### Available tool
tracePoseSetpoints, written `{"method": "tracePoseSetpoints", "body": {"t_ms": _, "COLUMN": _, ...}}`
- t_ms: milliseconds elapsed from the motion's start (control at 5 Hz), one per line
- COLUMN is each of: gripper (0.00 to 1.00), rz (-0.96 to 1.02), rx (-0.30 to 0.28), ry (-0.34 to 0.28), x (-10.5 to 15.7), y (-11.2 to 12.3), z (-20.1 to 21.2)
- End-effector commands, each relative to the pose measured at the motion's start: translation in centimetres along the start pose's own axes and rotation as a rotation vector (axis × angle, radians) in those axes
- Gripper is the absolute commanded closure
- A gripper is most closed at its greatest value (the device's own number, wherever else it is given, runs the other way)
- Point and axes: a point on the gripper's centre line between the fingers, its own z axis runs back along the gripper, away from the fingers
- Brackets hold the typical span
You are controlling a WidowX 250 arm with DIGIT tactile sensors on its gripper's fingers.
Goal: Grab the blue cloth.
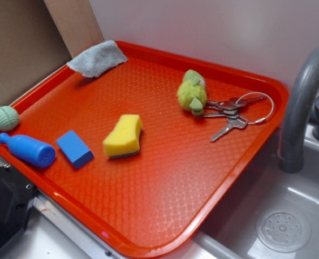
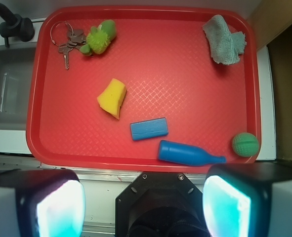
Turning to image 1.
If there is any grey-blue cloth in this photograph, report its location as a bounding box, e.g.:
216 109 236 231
66 40 128 78

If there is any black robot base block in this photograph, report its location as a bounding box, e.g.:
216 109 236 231
0 165 37 253

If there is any red plastic tray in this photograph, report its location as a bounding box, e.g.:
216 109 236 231
0 42 289 258

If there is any yellow sponge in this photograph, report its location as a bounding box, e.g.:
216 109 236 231
103 114 142 158

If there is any bunch of silver keys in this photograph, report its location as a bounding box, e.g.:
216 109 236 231
192 96 267 119

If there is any silver key long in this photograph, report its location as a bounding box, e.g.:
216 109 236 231
210 117 248 142

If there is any blue rectangular block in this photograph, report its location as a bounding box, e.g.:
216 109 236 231
56 130 94 169

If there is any blue plastic bottle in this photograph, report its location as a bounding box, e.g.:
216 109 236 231
0 133 56 168

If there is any grey plastic sink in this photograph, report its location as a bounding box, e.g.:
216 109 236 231
193 124 319 258

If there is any wooden board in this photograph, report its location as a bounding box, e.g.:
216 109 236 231
44 0 104 57

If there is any green textured ball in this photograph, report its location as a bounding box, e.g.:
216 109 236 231
0 106 19 131

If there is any brown cardboard panel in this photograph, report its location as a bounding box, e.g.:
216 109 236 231
0 1 71 106

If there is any sink drain strainer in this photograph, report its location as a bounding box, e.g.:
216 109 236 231
256 206 311 253

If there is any grey sink faucet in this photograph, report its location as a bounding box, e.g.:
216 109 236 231
278 46 319 173

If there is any green plush keychain toy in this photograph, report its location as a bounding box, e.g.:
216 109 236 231
177 70 207 116

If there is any wire key ring loop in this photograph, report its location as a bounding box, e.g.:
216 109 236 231
235 92 275 125

